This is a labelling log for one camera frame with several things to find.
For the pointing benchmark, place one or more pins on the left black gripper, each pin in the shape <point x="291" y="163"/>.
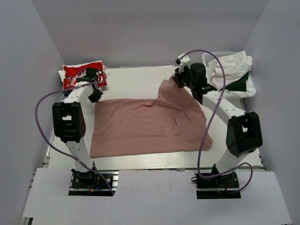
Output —
<point x="96" y="98"/>

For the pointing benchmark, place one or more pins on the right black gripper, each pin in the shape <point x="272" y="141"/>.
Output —
<point x="179" y="74"/>

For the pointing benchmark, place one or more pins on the green and white t shirt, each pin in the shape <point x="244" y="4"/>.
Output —
<point x="242" y="88"/>

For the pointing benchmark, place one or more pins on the pink t shirt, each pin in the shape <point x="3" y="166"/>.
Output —
<point x="172" y="122"/>

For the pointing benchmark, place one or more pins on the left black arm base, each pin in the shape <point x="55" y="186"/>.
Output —
<point x="91" y="184"/>

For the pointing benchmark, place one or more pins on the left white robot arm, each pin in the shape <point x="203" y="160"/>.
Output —
<point x="68" y="119"/>

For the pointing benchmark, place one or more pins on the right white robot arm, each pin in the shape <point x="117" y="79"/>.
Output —
<point x="243" y="135"/>

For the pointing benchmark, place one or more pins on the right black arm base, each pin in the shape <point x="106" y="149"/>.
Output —
<point x="221" y="187"/>

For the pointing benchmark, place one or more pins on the folded red coca-cola t shirt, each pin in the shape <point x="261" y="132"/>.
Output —
<point x="70" y="73"/>

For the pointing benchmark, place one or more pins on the white plastic basket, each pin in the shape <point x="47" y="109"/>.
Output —
<point x="206" y="57"/>

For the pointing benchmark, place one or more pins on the folded blue t shirt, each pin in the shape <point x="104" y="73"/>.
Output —
<point x="66" y="93"/>

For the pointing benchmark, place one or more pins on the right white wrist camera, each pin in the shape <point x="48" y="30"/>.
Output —
<point x="182" y="61"/>

